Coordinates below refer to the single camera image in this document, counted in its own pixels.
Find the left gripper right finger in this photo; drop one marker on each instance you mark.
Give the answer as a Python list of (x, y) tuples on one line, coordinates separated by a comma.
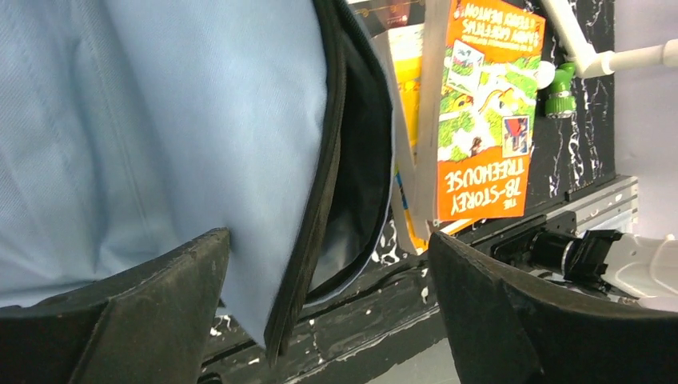
[(529, 328)]

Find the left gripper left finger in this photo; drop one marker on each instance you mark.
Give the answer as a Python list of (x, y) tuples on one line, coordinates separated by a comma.
[(147, 324)]

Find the blue student backpack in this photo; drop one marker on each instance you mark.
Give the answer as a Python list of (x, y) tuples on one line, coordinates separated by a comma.
[(131, 127)]

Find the orange treehouse book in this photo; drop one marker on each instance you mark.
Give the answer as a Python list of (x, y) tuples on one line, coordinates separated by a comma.
[(478, 100)]

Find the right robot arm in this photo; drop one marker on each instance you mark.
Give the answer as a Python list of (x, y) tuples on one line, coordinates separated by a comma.
[(621, 267)]

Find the green white pipe fitting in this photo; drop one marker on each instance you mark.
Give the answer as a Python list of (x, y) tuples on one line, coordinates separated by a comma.
[(560, 102)]

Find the bottom dark white book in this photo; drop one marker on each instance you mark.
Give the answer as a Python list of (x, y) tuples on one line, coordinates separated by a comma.
[(389, 13)]

